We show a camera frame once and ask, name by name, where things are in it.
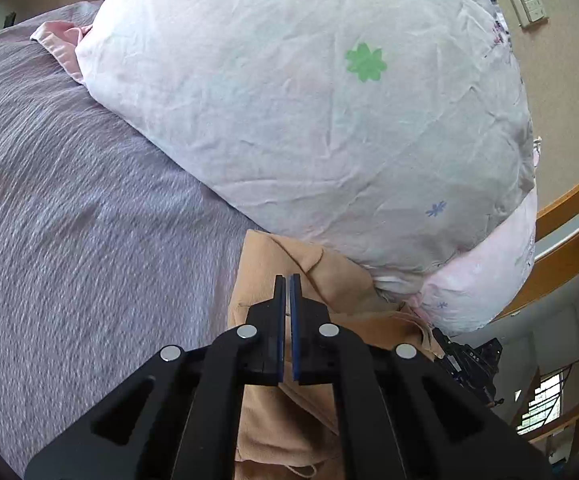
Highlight pink floral pillow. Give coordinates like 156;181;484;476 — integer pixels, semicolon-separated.
33;13;537;333

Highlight wooden headboard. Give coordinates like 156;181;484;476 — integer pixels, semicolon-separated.
498;184;579;320

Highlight white floral pillow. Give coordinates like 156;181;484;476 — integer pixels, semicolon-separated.
76;0;535;290

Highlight tan fleece long-sleeve shirt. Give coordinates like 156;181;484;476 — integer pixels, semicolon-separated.
227;230;443;479

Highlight grey textured bed sheet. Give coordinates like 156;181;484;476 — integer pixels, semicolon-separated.
0;3;251;474

